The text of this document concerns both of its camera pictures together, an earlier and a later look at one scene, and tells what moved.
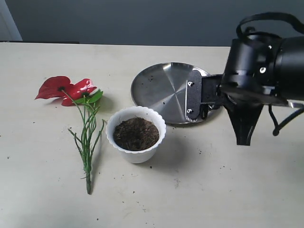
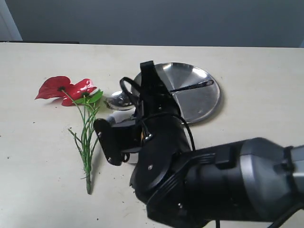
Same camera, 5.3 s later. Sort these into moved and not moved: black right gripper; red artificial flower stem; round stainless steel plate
Moved: black right gripper
Not moved: red artificial flower stem; round stainless steel plate
